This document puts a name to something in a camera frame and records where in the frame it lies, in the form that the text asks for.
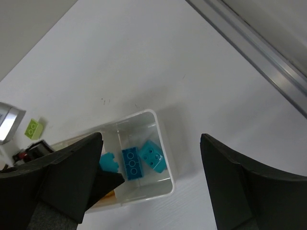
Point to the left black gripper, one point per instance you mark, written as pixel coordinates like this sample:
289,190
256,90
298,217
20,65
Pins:
34,151

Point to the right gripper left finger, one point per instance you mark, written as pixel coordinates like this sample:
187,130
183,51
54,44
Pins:
53,192

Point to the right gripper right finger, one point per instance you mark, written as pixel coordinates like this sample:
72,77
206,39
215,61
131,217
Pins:
249,195

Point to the green lego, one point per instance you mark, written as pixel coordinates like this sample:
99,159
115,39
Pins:
35,128

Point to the orange lego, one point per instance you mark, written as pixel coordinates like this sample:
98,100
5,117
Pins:
110,194

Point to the small teal lego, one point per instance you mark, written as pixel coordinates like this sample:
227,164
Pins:
107,163

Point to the white divided tray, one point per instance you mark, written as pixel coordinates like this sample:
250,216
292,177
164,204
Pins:
10,119
140,146

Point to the aluminium right rail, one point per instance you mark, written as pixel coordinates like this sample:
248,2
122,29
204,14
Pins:
290,82

